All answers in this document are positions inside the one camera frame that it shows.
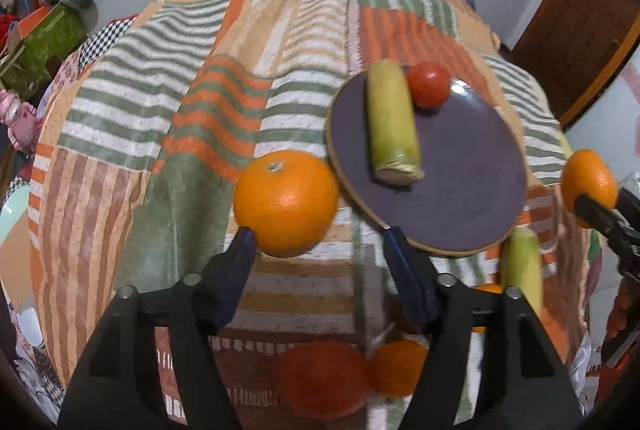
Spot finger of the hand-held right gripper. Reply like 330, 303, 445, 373
573, 188, 640, 284

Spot large orange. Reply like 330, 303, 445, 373
233, 150, 340, 259

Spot brown wooden door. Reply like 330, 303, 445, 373
502, 0, 640, 131

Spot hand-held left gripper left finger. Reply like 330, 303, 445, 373
57, 227, 257, 430

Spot checkered cloth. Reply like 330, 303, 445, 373
75, 16, 137, 72

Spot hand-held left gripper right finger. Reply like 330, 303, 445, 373
383, 226, 587, 430

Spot pink toy figure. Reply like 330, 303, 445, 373
0, 90, 39, 155

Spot small orange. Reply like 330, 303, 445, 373
369, 339, 430, 399
560, 149, 619, 229
470, 283, 504, 334

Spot green cardboard box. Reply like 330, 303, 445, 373
0, 3, 87, 95

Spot red tomato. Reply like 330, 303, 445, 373
405, 62, 452, 110
272, 341, 372, 420

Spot purple round plate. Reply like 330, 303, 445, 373
325, 65, 529, 257

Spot striped patchwork blanket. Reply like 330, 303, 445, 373
27, 0, 593, 430

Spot green corn cob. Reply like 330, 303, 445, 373
367, 59, 426, 185
499, 228, 545, 317

